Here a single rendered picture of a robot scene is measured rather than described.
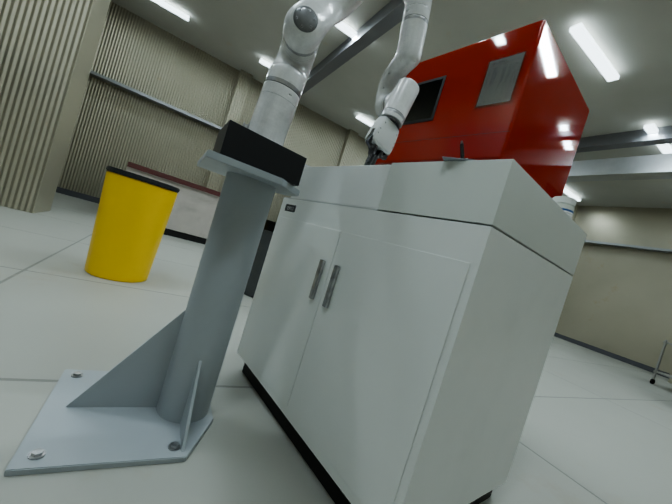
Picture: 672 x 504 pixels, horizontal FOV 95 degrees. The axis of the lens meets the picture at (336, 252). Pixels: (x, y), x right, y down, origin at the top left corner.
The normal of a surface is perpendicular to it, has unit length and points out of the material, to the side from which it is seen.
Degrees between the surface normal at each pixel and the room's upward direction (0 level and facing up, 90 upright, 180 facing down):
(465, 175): 90
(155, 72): 90
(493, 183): 90
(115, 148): 90
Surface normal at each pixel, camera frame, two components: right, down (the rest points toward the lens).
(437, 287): -0.75, -0.22
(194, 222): 0.47, 0.16
